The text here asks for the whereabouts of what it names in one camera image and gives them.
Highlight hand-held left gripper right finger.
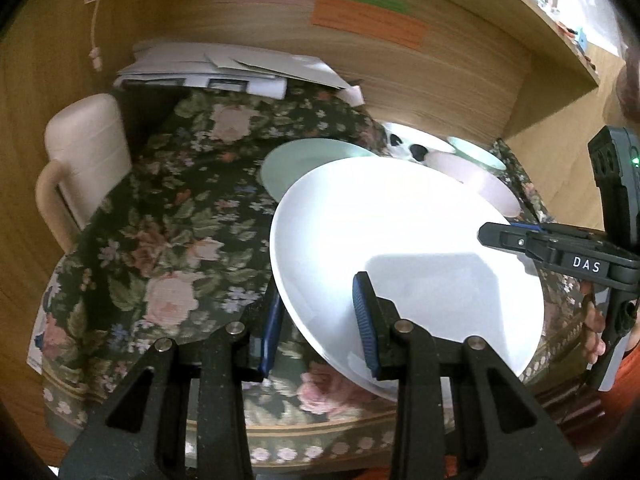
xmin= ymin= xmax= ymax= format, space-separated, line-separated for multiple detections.
xmin=352 ymin=271 xmax=583 ymax=480

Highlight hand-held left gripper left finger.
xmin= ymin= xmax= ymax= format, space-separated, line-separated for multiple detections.
xmin=59 ymin=285 xmax=287 ymax=480

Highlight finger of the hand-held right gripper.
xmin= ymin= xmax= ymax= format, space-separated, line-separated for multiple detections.
xmin=478 ymin=222 xmax=543 ymax=261

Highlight pale green bowl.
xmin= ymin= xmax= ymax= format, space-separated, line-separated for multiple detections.
xmin=446 ymin=136 xmax=507 ymax=171

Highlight large white plate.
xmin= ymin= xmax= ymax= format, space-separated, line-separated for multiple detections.
xmin=269 ymin=157 xmax=546 ymax=403

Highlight person's right hand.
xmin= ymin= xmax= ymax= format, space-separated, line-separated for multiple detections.
xmin=582 ymin=299 xmax=607 ymax=363

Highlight pale pink plate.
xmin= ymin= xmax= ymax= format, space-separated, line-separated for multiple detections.
xmin=427 ymin=152 xmax=521 ymax=218

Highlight white plate with black spots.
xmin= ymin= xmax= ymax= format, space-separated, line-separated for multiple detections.
xmin=382 ymin=122 xmax=456 ymax=163

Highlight dark floral tablecloth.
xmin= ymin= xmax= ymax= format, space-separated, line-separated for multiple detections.
xmin=30 ymin=82 xmax=601 ymax=466

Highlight wooden shelf unit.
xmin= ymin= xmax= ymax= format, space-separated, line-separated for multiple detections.
xmin=0 ymin=0 xmax=601 ymax=311

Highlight pale green plate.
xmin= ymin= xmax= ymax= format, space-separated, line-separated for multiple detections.
xmin=260 ymin=139 xmax=381 ymax=201

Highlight person's orange garment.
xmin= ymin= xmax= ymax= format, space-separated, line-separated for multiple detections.
xmin=597 ymin=327 xmax=640 ymax=416

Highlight small assorted trinkets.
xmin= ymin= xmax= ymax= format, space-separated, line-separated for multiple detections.
xmin=505 ymin=0 xmax=598 ymax=73

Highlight orange sticky note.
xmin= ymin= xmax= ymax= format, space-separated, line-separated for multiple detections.
xmin=310 ymin=0 xmax=428 ymax=51

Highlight stack of white papers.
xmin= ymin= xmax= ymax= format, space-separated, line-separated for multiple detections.
xmin=114 ymin=41 xmax=363 ymax=106

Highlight white cord with plug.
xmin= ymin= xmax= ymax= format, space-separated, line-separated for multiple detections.
xmin=87 ymin=0 xmax=108 ymax=71

